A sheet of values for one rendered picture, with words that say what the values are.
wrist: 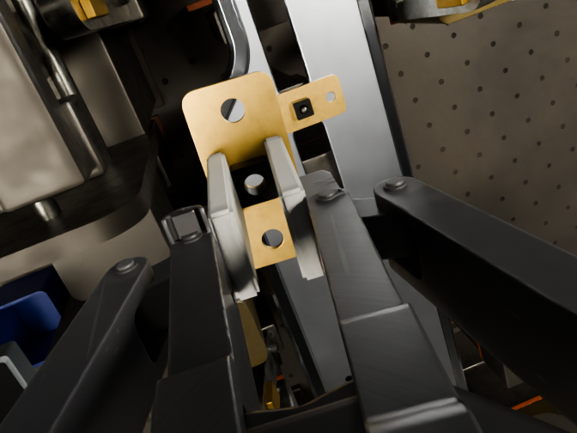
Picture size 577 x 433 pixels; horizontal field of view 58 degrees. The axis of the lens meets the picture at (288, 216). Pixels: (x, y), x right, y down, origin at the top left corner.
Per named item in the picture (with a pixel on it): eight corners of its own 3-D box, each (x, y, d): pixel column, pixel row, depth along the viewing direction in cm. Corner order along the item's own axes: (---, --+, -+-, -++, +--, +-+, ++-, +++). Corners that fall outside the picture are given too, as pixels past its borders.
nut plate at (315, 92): (336, 72, 49) (339, 74, 48) (347, 110, 51) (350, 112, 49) (252, 103, 49) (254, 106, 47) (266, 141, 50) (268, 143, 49)
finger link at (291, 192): (278, 195, 15) (303, 187, 15) (262, 138, 21) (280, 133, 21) (304, 283, 16) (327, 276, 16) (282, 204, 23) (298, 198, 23)
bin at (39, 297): (90, 317, 85) (81, 349, 77) (32, 340, 85) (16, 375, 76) (57, 261, 81) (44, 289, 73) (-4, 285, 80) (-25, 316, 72)
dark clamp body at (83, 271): (178, 156, 79) (178, 266, 44) (104, 186, 79) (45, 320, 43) (158, 112, 77) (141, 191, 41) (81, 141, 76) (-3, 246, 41)
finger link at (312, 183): (318, 234, 14) (427, 202, 14) (294, 176, 18) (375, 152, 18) (331, 282, 14) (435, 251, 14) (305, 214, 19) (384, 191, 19)
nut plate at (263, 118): (318, 246, 24) (323, 258, 23) (239, 271, 24) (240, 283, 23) (269, 67, 21) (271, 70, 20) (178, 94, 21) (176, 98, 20)
